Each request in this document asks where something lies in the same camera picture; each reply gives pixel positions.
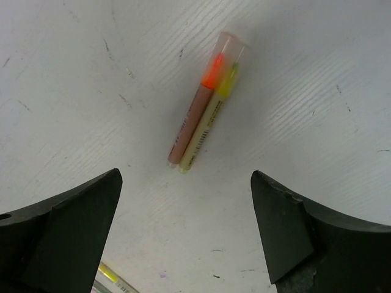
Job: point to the yellow gel pen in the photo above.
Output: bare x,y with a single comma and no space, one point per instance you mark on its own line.
115,279

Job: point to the yellow highlighter pen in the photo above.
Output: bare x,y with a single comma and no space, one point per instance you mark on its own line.
221,94

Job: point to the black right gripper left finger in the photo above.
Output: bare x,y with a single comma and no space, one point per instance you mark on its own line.
56,245

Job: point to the orange highlighter pen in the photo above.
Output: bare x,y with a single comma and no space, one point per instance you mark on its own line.
201,98

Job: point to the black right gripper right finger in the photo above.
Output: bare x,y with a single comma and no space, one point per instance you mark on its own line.
309,247

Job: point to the green gel pen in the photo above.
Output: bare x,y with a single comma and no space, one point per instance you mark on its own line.
99,288

